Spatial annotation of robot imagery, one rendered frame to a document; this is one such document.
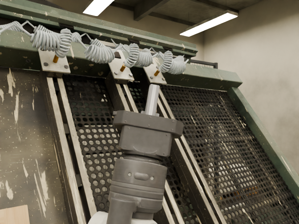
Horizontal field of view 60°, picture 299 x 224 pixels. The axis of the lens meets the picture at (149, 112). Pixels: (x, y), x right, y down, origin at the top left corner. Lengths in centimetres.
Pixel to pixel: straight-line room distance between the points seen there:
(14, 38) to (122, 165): 78
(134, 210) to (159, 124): 14
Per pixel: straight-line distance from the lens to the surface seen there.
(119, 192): 41
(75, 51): 114
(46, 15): 97
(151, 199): 41
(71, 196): 80
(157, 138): 43
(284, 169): 168
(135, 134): 42
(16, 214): 80
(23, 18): 155
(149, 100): 45
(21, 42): 108
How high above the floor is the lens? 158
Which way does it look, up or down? 2 degrees up
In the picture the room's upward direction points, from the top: straight up
